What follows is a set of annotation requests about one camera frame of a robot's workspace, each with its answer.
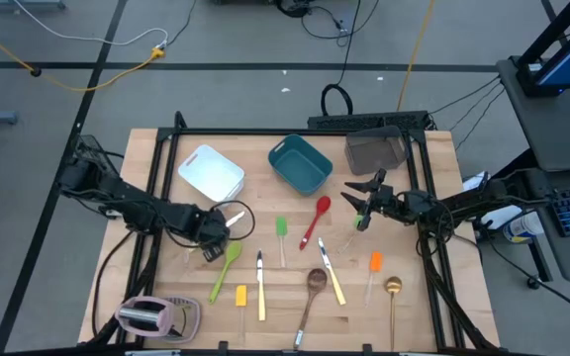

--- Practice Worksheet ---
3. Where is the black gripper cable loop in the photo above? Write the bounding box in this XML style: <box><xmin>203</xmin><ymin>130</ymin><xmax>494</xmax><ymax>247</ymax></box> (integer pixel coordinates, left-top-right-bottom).
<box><xmin>209</xmin><ymin>199</ymin><xmax>257</xmax><ymax>242</ymax></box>

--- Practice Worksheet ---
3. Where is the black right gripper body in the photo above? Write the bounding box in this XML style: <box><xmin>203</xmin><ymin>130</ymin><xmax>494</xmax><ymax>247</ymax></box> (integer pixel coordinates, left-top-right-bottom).
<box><xmin>356</xmin><ymin>167</ymin><xmax>405</xmax><ymax>232</ymax></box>

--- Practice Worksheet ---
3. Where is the white plastic bin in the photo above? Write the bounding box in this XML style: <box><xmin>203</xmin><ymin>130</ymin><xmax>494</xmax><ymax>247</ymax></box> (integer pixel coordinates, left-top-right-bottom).
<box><xmin>177</xmin><ymin>143</ymin><xmax>245</xmax><ymax>204</ymax></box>

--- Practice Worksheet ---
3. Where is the black perforated power strip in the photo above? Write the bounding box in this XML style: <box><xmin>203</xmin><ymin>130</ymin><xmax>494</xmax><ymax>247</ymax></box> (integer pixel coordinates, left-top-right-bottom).
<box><xmin>307</xmin><ymin>110</ymin><xmax>434</xmax><ymax>132</ymax></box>

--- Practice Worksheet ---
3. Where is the yellow floor cable with plug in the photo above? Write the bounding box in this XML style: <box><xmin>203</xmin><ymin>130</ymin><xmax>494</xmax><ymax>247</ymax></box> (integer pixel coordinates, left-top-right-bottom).
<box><xmin>0</xmin><ymin>17</ymin><xmax>167</xmax><ymax>94</ymax></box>

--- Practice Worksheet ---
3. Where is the black desk cable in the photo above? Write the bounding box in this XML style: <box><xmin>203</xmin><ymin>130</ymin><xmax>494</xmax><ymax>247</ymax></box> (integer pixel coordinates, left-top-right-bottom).
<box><xmin>427</xmin><ymin>73</ymin><xmax>504</xmax><ymax>116</ymax></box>

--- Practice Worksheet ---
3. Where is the brown wooden spoon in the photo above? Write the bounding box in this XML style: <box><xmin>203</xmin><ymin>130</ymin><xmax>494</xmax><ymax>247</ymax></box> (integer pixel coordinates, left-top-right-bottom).
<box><xmin>292</xmin><ymin>268</ymin><xmax>329</xmax><ymax>350</ymax></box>

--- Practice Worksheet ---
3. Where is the silver metal cylinder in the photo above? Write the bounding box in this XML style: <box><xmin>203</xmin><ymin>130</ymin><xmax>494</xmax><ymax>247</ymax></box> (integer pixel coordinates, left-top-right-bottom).
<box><xmin>118</xmin><ymin>306</ymin><xmax>161</xmax><ymax>326</ymax></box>

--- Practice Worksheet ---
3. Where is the white paper sheet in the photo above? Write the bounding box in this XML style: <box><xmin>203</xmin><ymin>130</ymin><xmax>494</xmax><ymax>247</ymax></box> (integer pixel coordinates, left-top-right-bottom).
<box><xmin>462</xmin><ymin>170</ymin><xmax>490</xmax><ymax>194</ymax></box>

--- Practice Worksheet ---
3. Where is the grey translucent plastic bin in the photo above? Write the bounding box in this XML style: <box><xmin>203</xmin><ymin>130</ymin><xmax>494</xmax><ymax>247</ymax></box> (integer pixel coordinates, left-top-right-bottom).
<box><xmin>343</xmin><ymin>125</ymin><xmax>409</xmax><ymax>177</ymax></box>

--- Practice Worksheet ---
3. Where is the mauve plastic basket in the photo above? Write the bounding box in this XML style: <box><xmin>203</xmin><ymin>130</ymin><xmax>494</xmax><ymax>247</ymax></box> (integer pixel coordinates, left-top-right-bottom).
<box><xmin>158</xmin><ymin>295</ymin><xmax>202</xmax><ymax>345</ymax></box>

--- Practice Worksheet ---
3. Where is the black monitor stand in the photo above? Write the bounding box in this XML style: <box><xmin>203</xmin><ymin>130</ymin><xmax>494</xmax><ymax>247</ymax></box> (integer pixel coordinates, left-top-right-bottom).
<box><xmin>515</xmin><ymin>0</ymin><xmax>570</xmax><ymax>98</ymax></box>

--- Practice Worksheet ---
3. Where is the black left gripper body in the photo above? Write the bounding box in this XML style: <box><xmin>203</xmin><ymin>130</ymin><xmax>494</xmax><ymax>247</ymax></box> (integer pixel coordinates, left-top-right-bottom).
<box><xmin>193</xmin><ymin>207</ymin><xmax>232</xmax><ymax>263</ymax></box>

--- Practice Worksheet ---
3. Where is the black metal table frame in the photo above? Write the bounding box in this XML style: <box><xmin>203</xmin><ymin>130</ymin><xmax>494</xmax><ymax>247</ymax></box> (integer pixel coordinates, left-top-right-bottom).
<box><xmin>86</xmin><ymin>111</ymin><xmax>502</xmax><ymax>355</ymax></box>

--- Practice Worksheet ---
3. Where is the orange spatula clear handle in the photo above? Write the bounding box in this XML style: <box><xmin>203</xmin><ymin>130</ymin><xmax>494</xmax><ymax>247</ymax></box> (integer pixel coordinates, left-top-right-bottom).
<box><xmin>363</xmin><ymin>250</ymin><xmax>384</xmax><ymax>309</ymax></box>

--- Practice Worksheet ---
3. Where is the teal plastic bin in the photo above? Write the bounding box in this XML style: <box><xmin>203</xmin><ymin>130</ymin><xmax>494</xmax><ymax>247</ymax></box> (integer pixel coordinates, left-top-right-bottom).
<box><xmin>267</xmin><ymin>133</ymin><xmax>334</xmax><ymax>197</ymax></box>

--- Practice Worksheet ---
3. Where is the black coiled floor cable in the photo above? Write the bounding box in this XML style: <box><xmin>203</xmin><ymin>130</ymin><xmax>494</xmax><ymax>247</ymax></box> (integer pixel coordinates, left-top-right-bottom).
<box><xmin>320</xmin><ymin>0</ymin><xmax>363</xmax><ymax>118</ymax></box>

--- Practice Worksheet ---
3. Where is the red silicone spoon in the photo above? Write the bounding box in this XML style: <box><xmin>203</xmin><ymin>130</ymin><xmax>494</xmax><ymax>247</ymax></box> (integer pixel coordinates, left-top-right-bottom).
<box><xmin>298</xmin><ymin>195</ymin><xmax>333</xmax><ymax>251</ymax></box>

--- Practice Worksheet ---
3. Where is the white floor cable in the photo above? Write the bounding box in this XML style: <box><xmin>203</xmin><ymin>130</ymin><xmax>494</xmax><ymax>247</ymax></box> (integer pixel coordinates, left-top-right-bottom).
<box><xmin>12</xmin><ymin>0</ymin><xmax>169</xmax><ymax>48</ymax></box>

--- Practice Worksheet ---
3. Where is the black floor cable bundle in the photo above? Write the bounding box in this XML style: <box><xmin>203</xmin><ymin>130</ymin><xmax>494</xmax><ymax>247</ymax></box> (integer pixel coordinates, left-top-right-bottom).
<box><xmin>274</xmin><ymin>0</ymin><xmax>380</xmax><ymax>48</ymax></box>

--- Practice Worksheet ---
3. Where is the gold metal spoon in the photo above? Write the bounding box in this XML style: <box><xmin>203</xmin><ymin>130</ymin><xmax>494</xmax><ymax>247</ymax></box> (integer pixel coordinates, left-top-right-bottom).
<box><xmin>383</xmin><ymin>275</ymin><xmax>404</xmax><ymax>352</ymax></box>

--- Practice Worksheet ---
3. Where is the grey desk top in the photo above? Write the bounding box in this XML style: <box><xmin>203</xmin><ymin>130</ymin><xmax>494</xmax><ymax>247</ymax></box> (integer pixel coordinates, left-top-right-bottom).
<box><xmin>495</xmin><ymin>57</ymin><xmax>570</xmax><ymax>172</ymax></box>

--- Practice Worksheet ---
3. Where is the green silicone spoon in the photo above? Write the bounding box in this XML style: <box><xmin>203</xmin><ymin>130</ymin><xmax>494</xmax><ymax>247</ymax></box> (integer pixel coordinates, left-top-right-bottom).
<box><xmin>208</xmin><ymin>240</ymin><xmax>243</xmax><ymax>305</ymax></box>

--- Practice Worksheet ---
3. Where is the yellow spatula clear handle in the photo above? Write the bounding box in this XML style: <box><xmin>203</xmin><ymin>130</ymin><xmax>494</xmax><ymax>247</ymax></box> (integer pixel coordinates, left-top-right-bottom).
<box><xmin>235</xmin><ymin>284</ymin><xmax>248</xmax><ymax>345</ymax></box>

